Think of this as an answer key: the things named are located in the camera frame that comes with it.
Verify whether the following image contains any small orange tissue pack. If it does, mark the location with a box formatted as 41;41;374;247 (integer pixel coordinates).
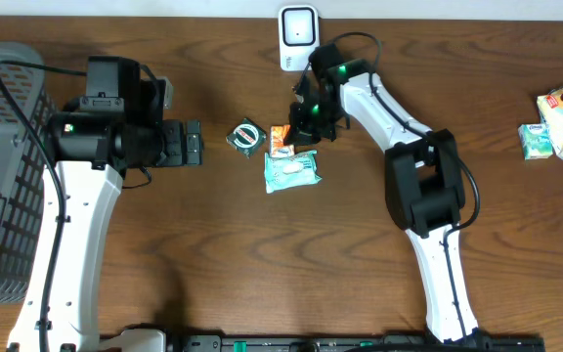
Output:
269;125;295;158

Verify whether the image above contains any green Zappy wipes pack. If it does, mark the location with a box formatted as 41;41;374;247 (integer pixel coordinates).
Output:
264;150;322;194

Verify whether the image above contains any red white tape roll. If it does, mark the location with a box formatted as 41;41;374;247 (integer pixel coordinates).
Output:
226;118;267;158

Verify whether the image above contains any small teal tissue pack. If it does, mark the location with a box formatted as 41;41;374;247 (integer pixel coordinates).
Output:
518;123;553;160

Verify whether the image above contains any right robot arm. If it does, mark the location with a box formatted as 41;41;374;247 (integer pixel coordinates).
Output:
284;43;478;344

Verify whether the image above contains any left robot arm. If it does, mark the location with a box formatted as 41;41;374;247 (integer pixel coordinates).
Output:
7;56;202;351

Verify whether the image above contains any white barcode scanner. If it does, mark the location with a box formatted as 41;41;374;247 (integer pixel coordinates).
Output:
278;4;320;71

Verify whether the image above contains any grey plastic mesh basket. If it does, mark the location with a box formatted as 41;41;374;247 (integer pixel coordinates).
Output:
0;42;57;304

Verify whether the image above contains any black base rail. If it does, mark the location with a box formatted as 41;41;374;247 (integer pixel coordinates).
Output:
100;332;547;352

